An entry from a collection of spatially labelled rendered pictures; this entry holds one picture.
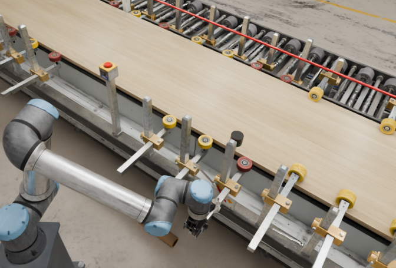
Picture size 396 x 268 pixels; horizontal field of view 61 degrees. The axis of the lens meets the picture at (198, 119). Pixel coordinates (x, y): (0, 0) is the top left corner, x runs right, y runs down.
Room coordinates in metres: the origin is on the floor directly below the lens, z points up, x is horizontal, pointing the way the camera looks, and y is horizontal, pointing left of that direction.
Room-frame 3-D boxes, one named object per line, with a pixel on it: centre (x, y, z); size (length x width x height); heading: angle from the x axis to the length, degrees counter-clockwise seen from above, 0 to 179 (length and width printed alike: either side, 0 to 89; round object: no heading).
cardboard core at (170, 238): (1.12, 0.20, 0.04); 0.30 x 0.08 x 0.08; 59
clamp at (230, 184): (1.00, -0.18, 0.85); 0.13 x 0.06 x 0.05; 59
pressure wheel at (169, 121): (1.36, 0.16, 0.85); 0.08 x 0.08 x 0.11
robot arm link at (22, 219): (0.70, 0.79, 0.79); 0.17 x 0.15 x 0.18; 170
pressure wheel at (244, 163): (1.10, -0.27, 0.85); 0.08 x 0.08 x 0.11
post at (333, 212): (0.75, -0.59, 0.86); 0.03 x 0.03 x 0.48; 59
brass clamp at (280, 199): (0.87, -0.40, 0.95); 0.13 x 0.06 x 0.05; 59
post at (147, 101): (1.27, 0.27, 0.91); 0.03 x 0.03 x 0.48; 59
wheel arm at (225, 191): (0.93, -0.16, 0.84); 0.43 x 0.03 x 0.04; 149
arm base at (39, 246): (0.69, 0.79, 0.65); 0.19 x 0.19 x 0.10
